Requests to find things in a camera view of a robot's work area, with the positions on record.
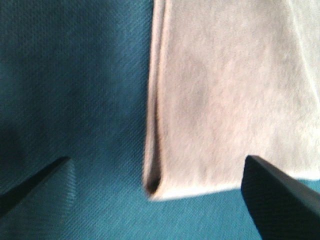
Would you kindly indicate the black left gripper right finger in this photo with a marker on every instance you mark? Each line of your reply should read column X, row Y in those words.
column 281, row 207

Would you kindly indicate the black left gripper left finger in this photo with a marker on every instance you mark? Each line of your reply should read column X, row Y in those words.
column 10, row 199

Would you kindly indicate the brown towel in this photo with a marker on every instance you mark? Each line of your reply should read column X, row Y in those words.
column 228, row 79

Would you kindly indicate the black table cloth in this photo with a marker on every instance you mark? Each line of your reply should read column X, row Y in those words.
column 74, row 78

